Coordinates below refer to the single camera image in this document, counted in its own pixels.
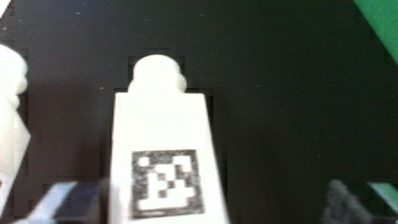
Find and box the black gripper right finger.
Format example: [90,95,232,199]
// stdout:
[322,179,398,224]

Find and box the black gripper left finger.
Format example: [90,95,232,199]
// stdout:
[15,179,109,224]

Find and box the white table leg with tag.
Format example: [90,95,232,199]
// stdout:
[109,55,230,224]

